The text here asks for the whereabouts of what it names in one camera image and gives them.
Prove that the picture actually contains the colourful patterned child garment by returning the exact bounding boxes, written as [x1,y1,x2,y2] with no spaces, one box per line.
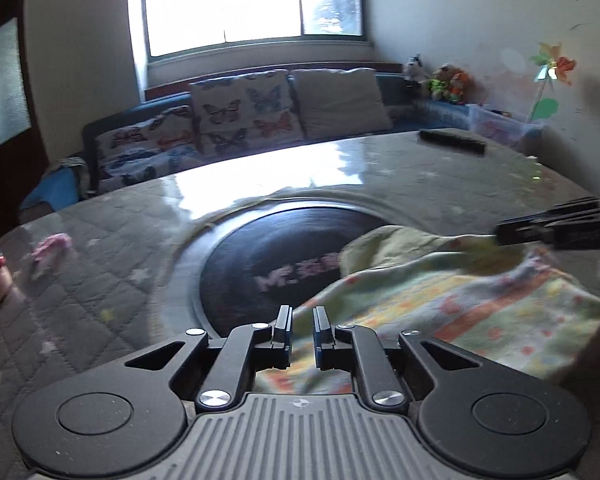
[256,226,600,394]

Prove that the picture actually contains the round black induction cooktop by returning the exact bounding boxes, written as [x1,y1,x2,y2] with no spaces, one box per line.
[151,197,394,338]

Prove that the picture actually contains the clear plastic storage box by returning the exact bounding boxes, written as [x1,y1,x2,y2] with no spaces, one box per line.
[467,104,545,155]

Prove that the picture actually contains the black remote control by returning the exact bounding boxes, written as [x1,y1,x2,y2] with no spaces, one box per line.
[418,130,486,156]

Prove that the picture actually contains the colourful paper pinwheel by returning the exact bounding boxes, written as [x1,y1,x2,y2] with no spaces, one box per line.
[526,42,578,122]

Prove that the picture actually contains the orange plush toy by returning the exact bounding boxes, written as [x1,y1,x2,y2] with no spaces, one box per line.
[448,70,471,105]

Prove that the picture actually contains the brown plush bear toy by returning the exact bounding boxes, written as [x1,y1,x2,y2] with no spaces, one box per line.
[427,64,457,101]

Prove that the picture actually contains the dark blue sofa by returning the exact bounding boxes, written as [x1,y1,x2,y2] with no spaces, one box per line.
[19,62,546,212]

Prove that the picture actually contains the low butterfly print cushion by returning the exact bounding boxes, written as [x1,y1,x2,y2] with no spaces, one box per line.
[95,105,204,194]

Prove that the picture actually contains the black white plush toy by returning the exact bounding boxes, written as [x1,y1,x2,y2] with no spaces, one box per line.
[402,54,429,84]

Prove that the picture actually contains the upright butterfly print cushion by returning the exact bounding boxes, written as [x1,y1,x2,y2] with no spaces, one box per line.
[189,70,304,158]

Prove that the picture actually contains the plain beige cushion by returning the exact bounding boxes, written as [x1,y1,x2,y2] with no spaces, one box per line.
[290,68,392,140]

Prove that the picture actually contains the blue cloth on sofa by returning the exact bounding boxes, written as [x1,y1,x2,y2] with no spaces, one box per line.
[20,156,91,211]

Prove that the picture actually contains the dark wooden door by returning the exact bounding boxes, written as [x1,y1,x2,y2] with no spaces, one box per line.
[0,0,48,236]

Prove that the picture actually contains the small pink hair tie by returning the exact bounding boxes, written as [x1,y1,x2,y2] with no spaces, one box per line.
[29,231,77,281]

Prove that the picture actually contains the window with metal frame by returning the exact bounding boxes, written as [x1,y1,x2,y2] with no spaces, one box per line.
[142,0,365,58]

